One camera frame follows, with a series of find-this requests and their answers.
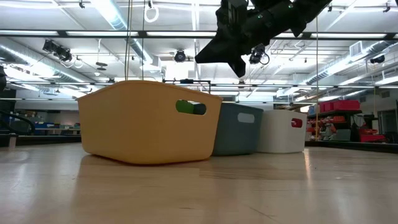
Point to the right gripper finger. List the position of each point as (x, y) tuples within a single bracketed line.
[(240, 67), (220, 49)]

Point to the green tape roll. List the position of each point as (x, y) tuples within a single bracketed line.
[(185, 106)]

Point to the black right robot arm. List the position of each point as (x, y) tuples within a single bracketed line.
[(308, 9)]

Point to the teal plastic bin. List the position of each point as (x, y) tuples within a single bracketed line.
[(236, 137)]

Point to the white plastic bin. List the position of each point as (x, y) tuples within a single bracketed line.
[(276, 137)]

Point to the shelf with red bins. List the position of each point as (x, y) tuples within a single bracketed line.
[(340, 105)]

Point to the yellow plastic bin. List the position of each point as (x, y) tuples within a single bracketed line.
[(130, 124)]

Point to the black overhead light beam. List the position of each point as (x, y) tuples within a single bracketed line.
[(93, 33)]

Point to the background workbench with blue bins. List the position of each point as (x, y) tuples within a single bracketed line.
[(43, 125)]

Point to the round black ceiling camera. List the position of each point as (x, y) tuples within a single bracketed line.
[(180, 56)]

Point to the silver ventilation duct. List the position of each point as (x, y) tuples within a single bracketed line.
[(116, 18)]

